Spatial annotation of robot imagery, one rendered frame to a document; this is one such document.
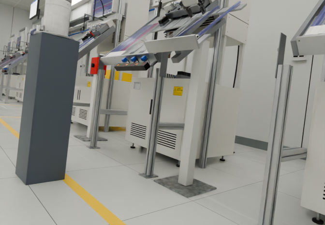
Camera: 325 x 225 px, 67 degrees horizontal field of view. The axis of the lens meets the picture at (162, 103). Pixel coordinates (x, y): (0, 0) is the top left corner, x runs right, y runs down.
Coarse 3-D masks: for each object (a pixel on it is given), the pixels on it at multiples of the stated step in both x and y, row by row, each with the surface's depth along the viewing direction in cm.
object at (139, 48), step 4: (136, 44) 184; (140, 44) 179; (144, 44) 174; (132, 48) 180; (136, 48) 175; (140, 48) 170; (144, 48) 166; (128, 52) 176; (132, 52) 171; (136, 52) 167; (140, 52) 162; (144, 52) 159
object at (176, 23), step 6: (198, 12) 175; (156, 18) 223; (180, 18) 183; (186, 18) 177; (150, 24) 215; (168, 24) 187; (174, 24) 179; (180, 24) 172; (156, 30) 189; (162, 30) 184; (168, 30) 189; (174, 30) 182
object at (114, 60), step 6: (132, 54) 160; (138, 54) 155; (144, 54) 151; (150, 54) 146; (108, 60) 187; (114, 60) 181; (120, 60) 175; (138, 60) 160; (150, 60) 151; (156, 60) 147
